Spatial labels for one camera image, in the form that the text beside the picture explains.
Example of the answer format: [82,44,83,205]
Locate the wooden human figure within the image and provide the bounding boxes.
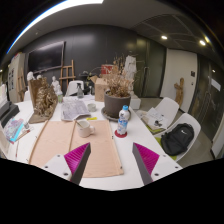
[173,77,185,108]

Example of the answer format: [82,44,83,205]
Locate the black wall screen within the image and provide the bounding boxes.
[27,40,66,74]

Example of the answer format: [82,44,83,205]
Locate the small white plaster statue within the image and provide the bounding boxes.
[50,75,63,96]

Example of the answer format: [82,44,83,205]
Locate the green seat cushion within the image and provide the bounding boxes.
[154,136,178,162]
[148,124,161,134]

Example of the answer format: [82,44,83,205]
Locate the long ceiling light panel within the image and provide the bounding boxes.
[6,0,105,54]

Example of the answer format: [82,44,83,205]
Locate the papers on chair seat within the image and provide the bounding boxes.
[144,106,168,130]

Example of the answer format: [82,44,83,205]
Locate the ceiling spot lights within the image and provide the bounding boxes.
[160,34,208,47]

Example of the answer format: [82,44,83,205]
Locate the blue-capped plastic drink bottle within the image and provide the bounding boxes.
[116,105,132,136]

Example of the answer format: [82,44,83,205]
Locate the black box device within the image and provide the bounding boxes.
[0,101,20,129]

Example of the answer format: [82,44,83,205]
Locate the colourful stack of books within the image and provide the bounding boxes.
[3,117,31,144]

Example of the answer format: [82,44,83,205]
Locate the small white tape roll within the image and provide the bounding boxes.
[87,102,98,113]

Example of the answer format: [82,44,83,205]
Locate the beige mat with wooden slats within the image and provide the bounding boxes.
[28,119,125,179]

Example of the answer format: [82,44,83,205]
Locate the dark-topped spray bottle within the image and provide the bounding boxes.
[76,83,85,99]

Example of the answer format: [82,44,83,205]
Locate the printed paper sheet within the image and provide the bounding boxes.
[60,99,92,122]

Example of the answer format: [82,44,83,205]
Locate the white plastic chair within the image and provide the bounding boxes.
[64,79,85,98]
[136,96,180,129]
[154,112,202,163]

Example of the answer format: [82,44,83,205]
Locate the tall white plaster statue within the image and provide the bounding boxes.
[123,54,138,96]

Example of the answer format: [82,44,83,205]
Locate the wooden easel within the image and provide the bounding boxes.
[59,59,76,88]

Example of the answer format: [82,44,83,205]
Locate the white ceramic mug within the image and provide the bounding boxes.
[75,119,96,139]

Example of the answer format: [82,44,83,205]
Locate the white plaster bust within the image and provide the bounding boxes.
[26,71,36,82]

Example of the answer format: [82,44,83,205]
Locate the dark double door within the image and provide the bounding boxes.
[134,36,167,99]

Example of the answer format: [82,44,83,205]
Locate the white cabinet with pictures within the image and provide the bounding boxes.
[7,52,26,103]

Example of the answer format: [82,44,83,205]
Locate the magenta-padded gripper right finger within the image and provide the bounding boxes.
[131,142,183,186]

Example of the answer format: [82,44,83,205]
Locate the black backpack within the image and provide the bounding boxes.
[160,123,195,157]

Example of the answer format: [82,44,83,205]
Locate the white statue pedestal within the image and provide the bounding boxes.
[129,94,142,110]

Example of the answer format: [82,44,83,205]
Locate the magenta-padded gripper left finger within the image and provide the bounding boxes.
[42,142,92,185]

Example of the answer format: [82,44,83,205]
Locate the red box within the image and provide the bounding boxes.
[100,64,116,76]

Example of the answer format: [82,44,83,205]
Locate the dried plant in grey pot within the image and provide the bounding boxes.
[99,54,138,119]

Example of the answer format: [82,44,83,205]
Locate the cardboard box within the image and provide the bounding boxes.
[89,74,111,103]

